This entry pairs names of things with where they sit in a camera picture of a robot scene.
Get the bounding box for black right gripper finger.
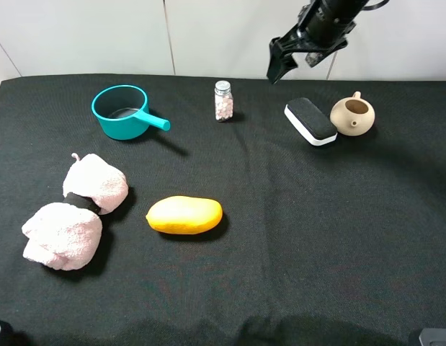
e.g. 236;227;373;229
305;52;326;68
267;37;298;84

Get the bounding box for grey robot base right corner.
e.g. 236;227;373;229
408;328;446;346

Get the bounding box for black and white eraser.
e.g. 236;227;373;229
284;97;337;146

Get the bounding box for glass jar of pink candies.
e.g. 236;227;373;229
214;80;233;122

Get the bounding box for pink rolled towel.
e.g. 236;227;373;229
22;153;128;271

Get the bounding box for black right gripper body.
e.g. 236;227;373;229
283;6;356;56

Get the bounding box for beige ceramic teapot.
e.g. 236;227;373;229
330;92;375;136

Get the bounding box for yellow mango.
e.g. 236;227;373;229
146;196;223;235

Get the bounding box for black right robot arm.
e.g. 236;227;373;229
276;0;388;70

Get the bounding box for teal plastic saucepan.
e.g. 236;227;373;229
91;84;171;141

